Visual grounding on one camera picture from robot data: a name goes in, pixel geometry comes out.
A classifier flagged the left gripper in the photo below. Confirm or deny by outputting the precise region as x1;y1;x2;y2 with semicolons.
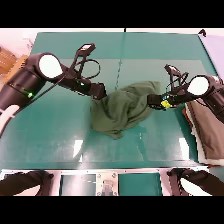
87;82;108;101

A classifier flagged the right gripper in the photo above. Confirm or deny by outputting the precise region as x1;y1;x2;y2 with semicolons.
147;93;165;110

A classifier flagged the olive green garment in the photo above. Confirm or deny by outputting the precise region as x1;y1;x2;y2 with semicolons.
90;80;162;140

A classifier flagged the white folded garment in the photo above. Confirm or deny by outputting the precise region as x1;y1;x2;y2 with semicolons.
184;102;224;168

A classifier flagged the brown folded garment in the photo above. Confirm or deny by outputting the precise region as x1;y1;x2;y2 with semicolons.
189;99;224;164

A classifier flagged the black cable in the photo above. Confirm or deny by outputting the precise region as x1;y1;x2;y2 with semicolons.
78;58;101;81

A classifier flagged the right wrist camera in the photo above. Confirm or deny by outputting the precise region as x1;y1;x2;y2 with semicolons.
164;64;188;93

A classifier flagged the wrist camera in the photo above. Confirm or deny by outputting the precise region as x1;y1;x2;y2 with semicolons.
164;64;188;93
70;42;97;78

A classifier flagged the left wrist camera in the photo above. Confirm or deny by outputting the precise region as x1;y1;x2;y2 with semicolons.
70;42;97;78

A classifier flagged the silver frame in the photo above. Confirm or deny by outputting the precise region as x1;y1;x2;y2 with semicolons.
0;167;214;197

